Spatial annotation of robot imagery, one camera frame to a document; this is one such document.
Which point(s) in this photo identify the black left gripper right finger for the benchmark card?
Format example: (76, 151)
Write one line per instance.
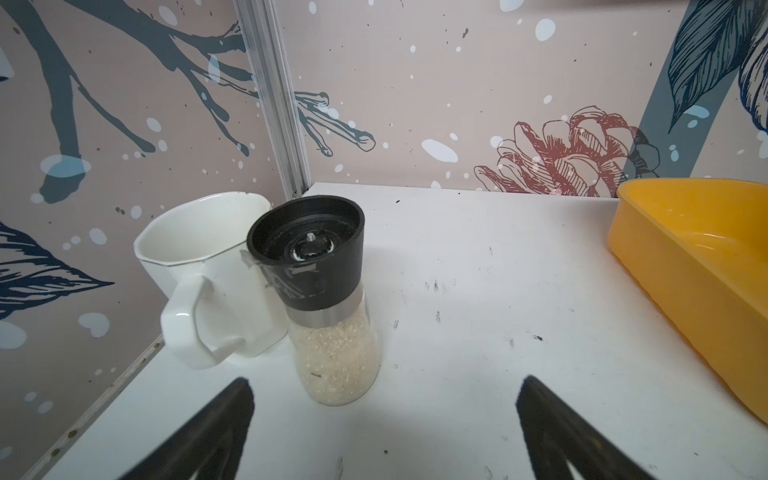
(559, 441)

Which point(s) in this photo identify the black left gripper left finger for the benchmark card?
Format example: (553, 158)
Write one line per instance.
(208, 446)

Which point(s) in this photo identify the white ceramic mug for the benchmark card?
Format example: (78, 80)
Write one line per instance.
(219, 305)

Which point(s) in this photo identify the glass grinder black cap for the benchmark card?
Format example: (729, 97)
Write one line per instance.
(310, 250)

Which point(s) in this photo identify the yellow plastic bin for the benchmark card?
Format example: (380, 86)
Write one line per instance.
(698, 248)

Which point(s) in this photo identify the aluminium frame post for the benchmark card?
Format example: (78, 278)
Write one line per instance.
(265, 50)

